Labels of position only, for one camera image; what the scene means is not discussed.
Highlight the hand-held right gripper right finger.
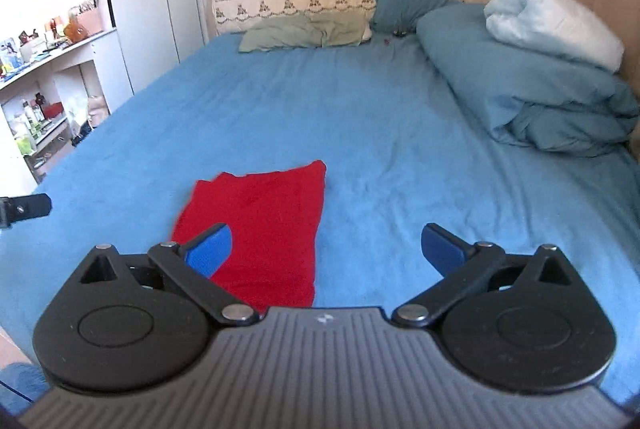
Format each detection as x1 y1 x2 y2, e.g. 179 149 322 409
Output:
391 223 574 327

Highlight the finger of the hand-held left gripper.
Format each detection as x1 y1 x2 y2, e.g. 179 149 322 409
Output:
0 192 53 230

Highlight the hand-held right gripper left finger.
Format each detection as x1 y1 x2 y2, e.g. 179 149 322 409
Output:
75 223 261 328

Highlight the red knit sweater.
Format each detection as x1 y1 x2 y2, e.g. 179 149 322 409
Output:
171 160 328 310

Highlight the white plastic bag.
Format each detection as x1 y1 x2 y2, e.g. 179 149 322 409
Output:
86 95 110 126

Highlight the bed with blue sheet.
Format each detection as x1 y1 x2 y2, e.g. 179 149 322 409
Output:
0 32 640 407

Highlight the white shelf unit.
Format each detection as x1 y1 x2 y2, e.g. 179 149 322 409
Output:
0 28 137 196

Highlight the blue shaggy rug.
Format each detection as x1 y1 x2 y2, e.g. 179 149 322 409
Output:
0 361 52 416

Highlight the orange-brown bag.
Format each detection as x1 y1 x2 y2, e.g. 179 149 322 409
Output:
64 20 89 44

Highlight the teal duvet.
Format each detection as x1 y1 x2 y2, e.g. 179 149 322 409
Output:
415 2 640 159

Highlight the pink storage box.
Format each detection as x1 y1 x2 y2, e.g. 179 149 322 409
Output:
75 6 104 35

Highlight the white and grey wardrobe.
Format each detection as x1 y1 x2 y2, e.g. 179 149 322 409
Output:
100 0 207 111

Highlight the green pillow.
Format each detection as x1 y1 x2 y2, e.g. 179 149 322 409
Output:
238 12 374 54

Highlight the teal pillow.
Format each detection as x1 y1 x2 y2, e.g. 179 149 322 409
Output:
370 0 464 35

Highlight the white light-blue blanket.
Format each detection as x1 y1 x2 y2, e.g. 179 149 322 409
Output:
483 0 626 73

